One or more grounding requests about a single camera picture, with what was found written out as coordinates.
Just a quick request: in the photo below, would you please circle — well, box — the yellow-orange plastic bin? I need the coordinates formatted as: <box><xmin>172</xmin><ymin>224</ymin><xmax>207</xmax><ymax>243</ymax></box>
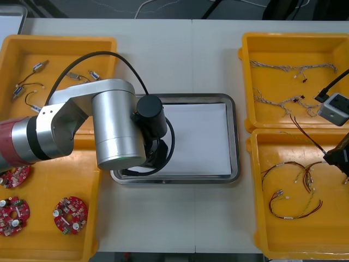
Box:
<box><xmin>0</xmin><ymin>34</ymin><xmax>118</xmax><ymax>150</ymax></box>
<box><xmin>246</xmin><ymin>128</ymin><xmax>349</xmax><ymax>260</ymax></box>
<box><xmin>237</xmin><ymin>32</ymin><xmax>349</xmax><ymax>134</ymax></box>
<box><xmin>0</xmin><ymin>160</ymin><xmax>102</xmax><ymax>262</ymax></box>

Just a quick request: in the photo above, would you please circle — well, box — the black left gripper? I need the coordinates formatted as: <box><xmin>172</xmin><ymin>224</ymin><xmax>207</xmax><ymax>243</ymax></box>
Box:
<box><xmin>141</xmin><ymin>134</ymin><xmax>170</xmax><ymax>169</ymax></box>

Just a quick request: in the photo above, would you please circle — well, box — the white cable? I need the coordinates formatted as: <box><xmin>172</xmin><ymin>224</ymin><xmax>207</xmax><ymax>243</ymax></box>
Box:
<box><xmin>134</xmin><ymin>0</ymin><xmax>175</xmax><ymax>19</ymax></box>

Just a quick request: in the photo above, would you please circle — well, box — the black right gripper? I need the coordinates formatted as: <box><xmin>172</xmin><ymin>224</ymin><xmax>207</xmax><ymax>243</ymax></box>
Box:
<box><xmin>323</xmin><ymin>134</ymin><xmax>349</xmax><ymax>176</ymax></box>

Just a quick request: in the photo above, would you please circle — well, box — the red black green-yellow wire harness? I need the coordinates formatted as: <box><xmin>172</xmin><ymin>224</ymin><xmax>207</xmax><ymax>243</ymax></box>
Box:
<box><xmin>261</xmin><ymin>160</ymin><xmax>324</xmax><ymax>194</ymax></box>
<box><xmin>269</xmin><ymin>189</ymin><xmax>324</xmax><ymax>221</ymax></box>
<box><xmin>278</xmin><ymin>114</ymin><xmax>328</xmax><ymax>159</ymax></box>

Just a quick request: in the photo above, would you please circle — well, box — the round red circuit board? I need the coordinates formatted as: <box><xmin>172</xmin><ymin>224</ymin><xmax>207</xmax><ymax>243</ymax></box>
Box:
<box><xmin>53</xmin><ymin>195</ymin><xmax>89</xmax><ymax>235</ymax></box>
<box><xmin>0</xmin><ymin>196</ymin><xmax>30</xmax><ymax>237</ymax></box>
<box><xmin>0</xmin><ymin>165</ymin><xmax>31</xmax><ymax>189</ymax></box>

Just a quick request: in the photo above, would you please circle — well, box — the steel tray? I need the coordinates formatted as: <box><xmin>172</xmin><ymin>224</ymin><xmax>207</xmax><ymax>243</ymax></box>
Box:
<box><xmin>110</xmin><ymin>93</ymin><xmax>241</xmax><ymax>186</ymax></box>
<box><xmin>0</xmin><ymin>4</ymin><xmax>28</xmax><ymax>41</ymax></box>

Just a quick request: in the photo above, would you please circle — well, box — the blue-white twisted wire harness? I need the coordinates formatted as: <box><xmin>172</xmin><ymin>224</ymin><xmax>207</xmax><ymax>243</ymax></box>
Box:
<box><xmin>252</xmin><ymin>87</ymin><xmax>305</xmax><ymax>116</ymax></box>
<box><xmin>293</xmin><ymin>98</ymin><xmax>324</xmax><ymax>117</ymax></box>
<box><xmin>249</xmin><ymin>59</ymin><xmax>338</xmax><ymax>83</ymax></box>

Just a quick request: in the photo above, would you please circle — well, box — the white paper sheet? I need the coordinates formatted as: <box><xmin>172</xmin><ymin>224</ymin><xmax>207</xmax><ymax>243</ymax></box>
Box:
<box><xmin>0</xmin><ymin>15</ymin><xmax>24</xmax><ymax>41</ymax></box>
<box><xmin>159</xmin><ymin>102</ymin><xmax>233</xmax><ymax>176</ymax></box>

